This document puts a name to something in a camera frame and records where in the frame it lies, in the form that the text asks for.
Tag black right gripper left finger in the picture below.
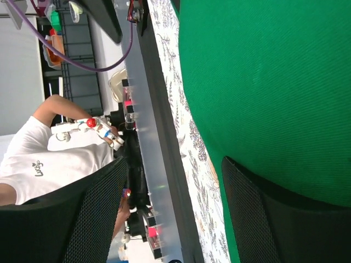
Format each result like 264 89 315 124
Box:
1 157 128 263

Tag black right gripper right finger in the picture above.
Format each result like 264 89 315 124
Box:
222 157 350 262

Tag green t shirt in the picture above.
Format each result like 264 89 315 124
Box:
178 1 350 262

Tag floral patterned table mat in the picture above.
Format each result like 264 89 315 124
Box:
148 0 231 262

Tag person in white shirt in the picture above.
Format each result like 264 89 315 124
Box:
1 95 114 206

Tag dark grey storage crates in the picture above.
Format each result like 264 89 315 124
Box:
35 0 105 118

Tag aluminium mounting rail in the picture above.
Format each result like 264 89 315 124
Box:
120 20 183 262

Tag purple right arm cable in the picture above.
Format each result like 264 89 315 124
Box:
5 0 135 73

